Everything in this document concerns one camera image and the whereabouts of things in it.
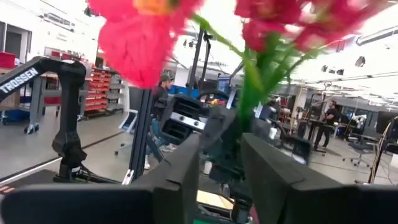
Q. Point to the person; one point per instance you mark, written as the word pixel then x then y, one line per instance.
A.
pixel 331 116
pixel 160 99

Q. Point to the red parts bin shelf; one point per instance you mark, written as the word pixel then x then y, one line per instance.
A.
pixel 98 90

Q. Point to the grey flower stem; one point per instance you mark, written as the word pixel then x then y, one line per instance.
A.
pixel 136 46

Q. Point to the computer monitor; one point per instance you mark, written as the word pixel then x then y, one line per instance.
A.
pixel 224 84

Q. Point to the office chair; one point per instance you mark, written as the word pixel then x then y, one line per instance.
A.
pixel 357 146

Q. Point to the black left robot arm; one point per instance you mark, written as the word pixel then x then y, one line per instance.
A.
pixel 70 109

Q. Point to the black background rig post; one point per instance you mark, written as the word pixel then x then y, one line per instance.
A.
pixel 196 62

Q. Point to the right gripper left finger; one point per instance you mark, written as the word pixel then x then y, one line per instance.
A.
pixel 174 199

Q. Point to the grey workbench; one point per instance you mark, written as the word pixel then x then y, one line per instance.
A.
pixel 35 99

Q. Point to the white tablet stand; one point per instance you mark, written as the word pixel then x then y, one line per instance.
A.
pixel 129 121

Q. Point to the blue crate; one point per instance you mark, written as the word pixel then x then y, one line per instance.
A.
pixel 186 92

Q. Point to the red box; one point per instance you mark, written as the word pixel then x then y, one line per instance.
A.
pixel 7 60

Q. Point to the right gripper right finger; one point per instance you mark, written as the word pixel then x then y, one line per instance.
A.
pixel 280 196

